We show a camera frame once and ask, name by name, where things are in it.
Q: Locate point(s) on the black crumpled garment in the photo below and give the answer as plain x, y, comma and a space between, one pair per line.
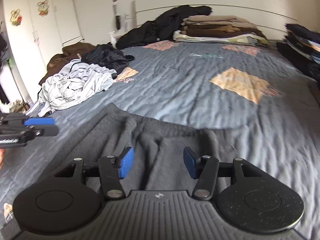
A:
105, 55

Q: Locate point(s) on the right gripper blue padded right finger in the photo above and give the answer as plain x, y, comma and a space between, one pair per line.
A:
204, 169

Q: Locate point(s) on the stack of brown folded clothes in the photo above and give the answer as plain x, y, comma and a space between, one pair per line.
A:
219, 29

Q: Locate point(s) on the stack of dark folded clothes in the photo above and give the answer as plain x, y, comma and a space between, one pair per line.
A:
301, 47

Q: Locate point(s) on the light grey crumpled shirt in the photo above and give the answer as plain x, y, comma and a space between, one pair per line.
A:
74, 83

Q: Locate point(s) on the brown crumpled garment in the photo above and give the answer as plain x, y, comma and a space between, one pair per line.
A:
58, 61

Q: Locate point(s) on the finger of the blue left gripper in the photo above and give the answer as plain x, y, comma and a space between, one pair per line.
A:
39, 122

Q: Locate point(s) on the dark grey knit garment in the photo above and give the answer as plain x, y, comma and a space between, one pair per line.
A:
158, 161

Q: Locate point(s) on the black wall-mounted device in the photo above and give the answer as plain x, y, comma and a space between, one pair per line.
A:
116, 15

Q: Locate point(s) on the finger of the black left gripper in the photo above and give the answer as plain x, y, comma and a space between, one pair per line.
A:
45, 130

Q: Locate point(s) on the blue-grey quilted bedspread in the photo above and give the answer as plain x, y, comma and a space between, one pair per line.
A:
270, 108

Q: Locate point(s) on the black jacket pile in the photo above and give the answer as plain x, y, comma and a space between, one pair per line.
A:
162, 28

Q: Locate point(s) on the white wardrobe with stickers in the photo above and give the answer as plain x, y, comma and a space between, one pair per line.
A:
37, 30

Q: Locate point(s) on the person's left hand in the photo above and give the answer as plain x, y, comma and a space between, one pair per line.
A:
2, 154

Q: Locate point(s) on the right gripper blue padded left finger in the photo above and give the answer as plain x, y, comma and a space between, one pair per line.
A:
112, 169

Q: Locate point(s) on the white bed headboard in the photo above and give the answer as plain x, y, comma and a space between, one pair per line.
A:
270, 16

